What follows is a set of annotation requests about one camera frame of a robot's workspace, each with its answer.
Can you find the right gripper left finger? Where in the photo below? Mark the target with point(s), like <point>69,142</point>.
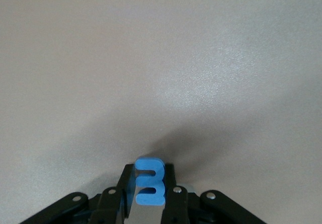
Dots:
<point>125,183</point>

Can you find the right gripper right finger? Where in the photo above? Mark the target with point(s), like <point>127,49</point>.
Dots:
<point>171,204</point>

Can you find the blue foam letter E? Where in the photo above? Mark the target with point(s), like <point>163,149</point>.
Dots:
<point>157,181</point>

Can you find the brown table cover sheet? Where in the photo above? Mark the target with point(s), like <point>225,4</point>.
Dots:
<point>151,58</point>

